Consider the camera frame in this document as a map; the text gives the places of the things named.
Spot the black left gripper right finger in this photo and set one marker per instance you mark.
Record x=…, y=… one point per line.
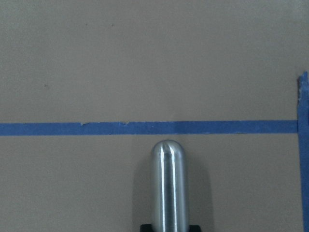
x=194, y=228

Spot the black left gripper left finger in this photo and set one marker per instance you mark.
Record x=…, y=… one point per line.
x=146, y=228

